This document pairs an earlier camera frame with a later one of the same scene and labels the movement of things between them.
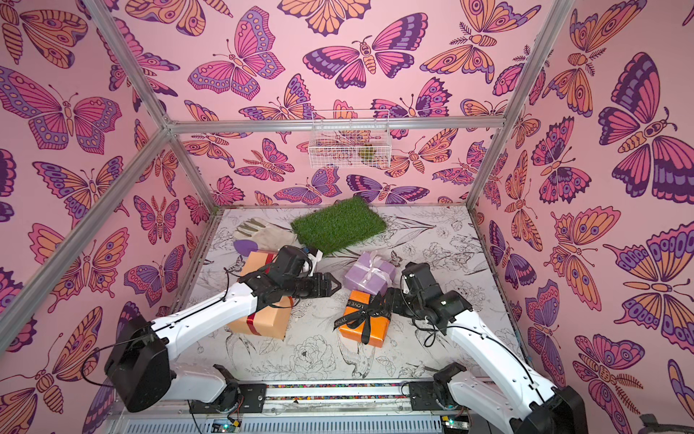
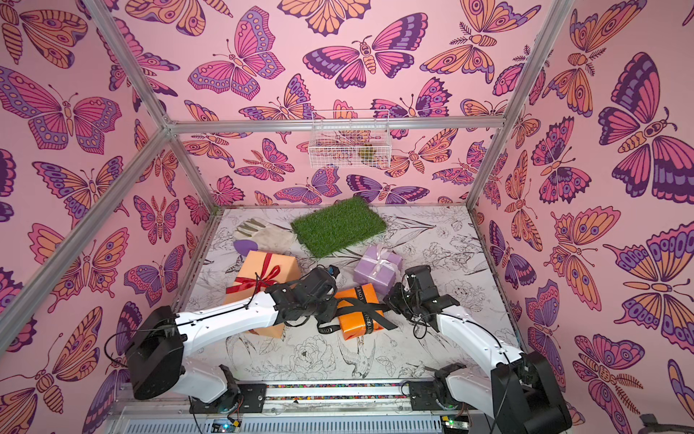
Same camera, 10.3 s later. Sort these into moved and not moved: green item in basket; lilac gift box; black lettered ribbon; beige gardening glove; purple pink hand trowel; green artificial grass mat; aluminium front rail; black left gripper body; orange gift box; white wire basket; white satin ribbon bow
Moved: white satin ribbon bow; black left gripper body; black lettered ribbon; orange gift box; lilac gift box
Not moved: white wire basket; aluminium front rail; purple pink hand trowel; beige gardening glove; green artificial grass mat; green item in basket
